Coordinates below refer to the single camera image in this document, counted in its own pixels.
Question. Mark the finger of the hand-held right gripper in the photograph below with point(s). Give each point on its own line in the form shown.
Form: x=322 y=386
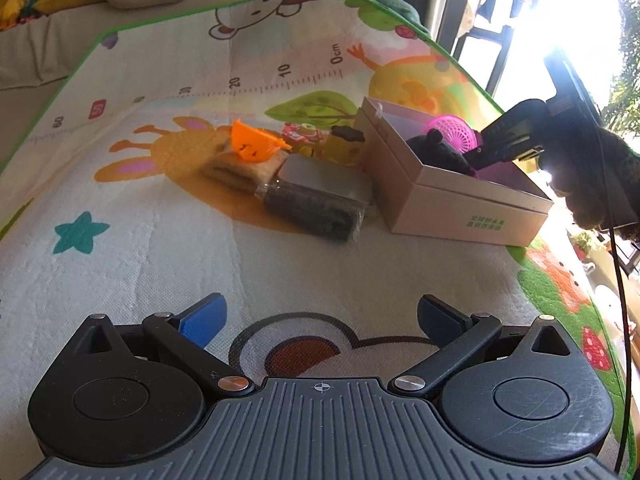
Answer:
x=520 y=117
x=505 y=155

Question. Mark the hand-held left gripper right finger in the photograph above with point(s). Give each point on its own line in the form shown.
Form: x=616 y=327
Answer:
x=442 y=322

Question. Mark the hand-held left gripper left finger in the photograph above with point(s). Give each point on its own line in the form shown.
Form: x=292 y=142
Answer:
x=202 y=322

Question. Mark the pink toy fan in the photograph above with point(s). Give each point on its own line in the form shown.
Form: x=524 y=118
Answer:
x=455 y=130

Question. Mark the black plush toy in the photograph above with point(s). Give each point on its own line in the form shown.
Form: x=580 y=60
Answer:
x=440 y=152

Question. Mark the pink cardboard box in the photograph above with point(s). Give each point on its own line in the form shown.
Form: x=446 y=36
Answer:
x=450 y=210

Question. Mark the black plastic packet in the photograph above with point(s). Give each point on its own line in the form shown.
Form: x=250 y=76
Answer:
x=305 y=215

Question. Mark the beige fuzzy sock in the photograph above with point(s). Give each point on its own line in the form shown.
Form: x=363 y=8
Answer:
x=230 y=175

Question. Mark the brown and yellow toy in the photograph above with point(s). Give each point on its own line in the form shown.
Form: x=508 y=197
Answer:
x=340 y=150

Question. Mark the orange plastic shell toy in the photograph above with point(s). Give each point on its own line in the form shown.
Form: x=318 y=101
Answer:
x=250 y=145

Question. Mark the grey box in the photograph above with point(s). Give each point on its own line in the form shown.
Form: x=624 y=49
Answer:
x=320 y=177

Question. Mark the colourful cartoon play mat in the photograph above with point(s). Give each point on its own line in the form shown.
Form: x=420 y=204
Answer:
x=150 y=260

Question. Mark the green potted plant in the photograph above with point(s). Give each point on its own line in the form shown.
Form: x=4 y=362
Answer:
x=585 y=245

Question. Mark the small red pink toy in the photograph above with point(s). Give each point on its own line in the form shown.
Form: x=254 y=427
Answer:
x=300 y=135

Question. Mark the yellow plush duck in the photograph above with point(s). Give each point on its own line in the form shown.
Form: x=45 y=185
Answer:
x=11 y=10

